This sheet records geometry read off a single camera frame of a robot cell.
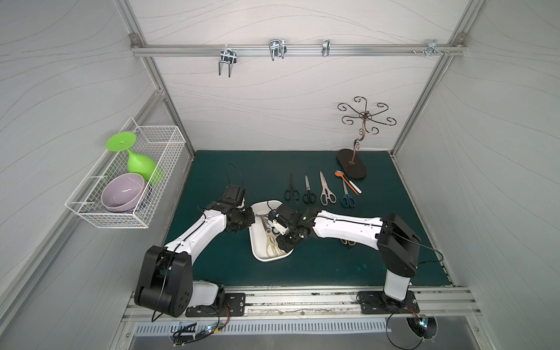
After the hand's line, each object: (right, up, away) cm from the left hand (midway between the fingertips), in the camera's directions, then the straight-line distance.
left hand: (253, 220), depth 87 cm
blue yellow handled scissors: (+42, +7, +14) cm, 45 cm away
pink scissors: (+34, +9, +17) cm, 39 cm away
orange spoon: (+42, +18, +24) cm, 51 cm away
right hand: (+12, -8, -4) cm, 14 cm away
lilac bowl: (-34, +14, -25) cm, 44 cm away
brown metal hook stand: (+49, +25, +28) cm, 62 cm away
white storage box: (+2, -6, +3) cm, 7 cm away
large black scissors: (+16, +10, +21) cm, 28 cm away
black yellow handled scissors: (+30, +2, -33) cm, 44 cm away
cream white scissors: (+8, -11, -1) cm, 14 cm away
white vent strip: (+5, -31, -16) cm, 36 cm away
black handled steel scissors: (+25, +8, +15) cm, 30 cm away
